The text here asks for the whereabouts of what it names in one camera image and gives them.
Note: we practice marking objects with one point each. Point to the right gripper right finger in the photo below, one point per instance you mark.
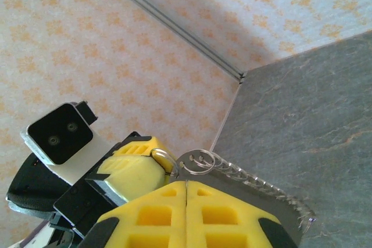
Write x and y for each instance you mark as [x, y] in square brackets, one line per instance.
[221, 204]

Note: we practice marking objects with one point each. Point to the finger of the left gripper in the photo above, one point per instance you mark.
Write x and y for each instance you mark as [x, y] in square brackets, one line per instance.
[145, 146]
[133, 175]

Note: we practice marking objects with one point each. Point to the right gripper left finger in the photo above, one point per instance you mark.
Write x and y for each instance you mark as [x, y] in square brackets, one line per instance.
[157, 201]

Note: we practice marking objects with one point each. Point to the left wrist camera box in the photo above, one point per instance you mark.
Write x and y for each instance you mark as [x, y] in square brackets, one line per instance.
[58, 137]

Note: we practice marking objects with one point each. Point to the aluminium frame post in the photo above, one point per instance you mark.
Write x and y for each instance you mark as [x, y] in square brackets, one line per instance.
[174, 25]

